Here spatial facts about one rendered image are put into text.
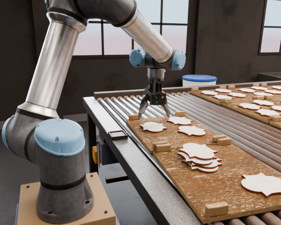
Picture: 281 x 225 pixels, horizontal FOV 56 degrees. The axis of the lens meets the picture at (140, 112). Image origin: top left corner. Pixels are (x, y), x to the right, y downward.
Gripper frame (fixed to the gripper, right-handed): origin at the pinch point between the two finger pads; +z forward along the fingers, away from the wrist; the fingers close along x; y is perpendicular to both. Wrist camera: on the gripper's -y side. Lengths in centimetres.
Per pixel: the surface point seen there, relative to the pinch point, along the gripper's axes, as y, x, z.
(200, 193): 57, -2, 5
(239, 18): -352, 262, -71
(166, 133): 8.2, 4.0, 4.7
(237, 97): -51, 77, 5
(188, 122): -1.5, 18.8, 3.9
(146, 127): 0.4, -3.3, 3.9
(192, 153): 37.7, 3.7, 1.4
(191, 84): -280, 142, 37
